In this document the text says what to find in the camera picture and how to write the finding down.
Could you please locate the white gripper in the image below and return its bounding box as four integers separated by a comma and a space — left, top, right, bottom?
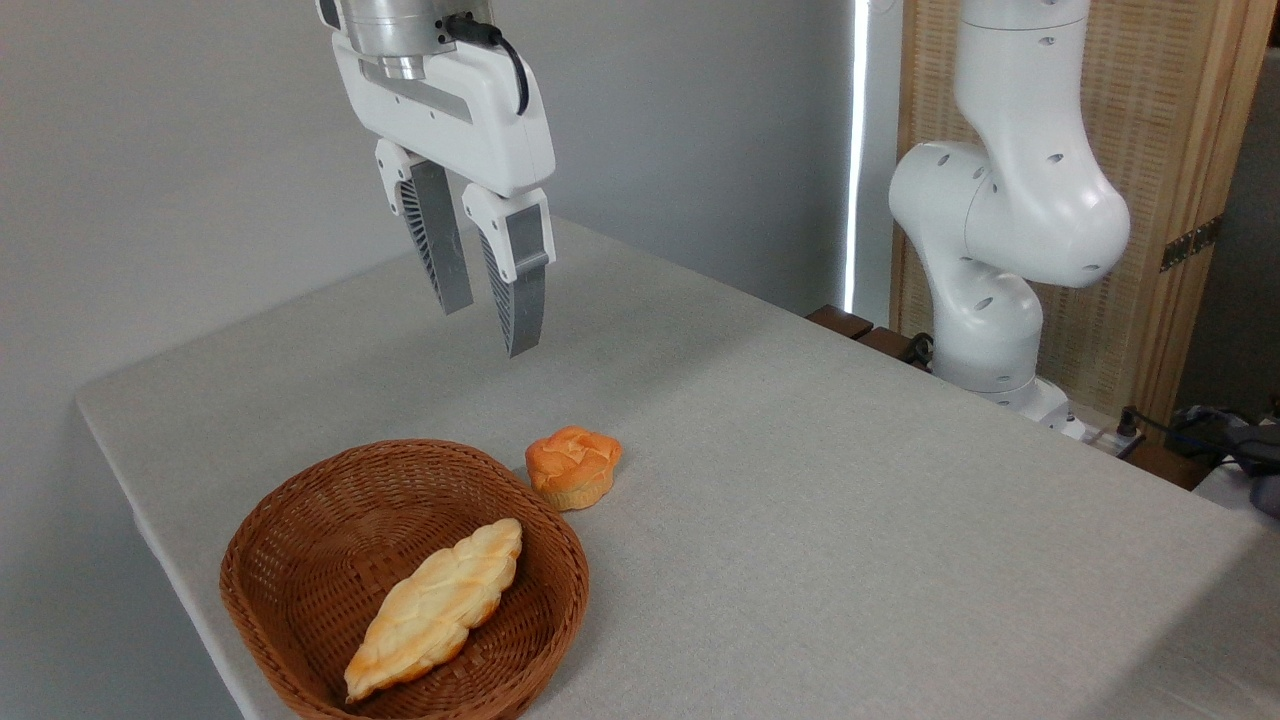
317, 0, 557, 359

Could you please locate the long braided bread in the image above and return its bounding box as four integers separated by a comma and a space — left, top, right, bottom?
343, 517, 525, 704

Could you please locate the round orange bread bun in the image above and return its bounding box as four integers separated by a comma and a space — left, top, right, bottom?
524, 426, 624, 513

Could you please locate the brown wicker basket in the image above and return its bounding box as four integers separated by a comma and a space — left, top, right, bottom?
219, 439, 591, 720

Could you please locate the dark brown wooden block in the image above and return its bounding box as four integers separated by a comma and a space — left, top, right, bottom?
857, 326, 933, 369
805, 304, 877, 342

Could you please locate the white power strip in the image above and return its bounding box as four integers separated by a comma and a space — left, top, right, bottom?
1058, 412, 1147, 460

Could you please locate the wooden woven folding screen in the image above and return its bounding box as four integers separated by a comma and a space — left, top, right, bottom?
889, 0, 1280, 433

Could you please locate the metal screen hinge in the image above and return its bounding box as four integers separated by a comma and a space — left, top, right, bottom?
1159, 215, 1224, 274

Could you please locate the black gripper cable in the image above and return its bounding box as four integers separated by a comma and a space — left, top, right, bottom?
444, 12, 531, 117

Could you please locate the black cable bundle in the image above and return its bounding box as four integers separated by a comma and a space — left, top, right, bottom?
1114, 403, 1280, 519

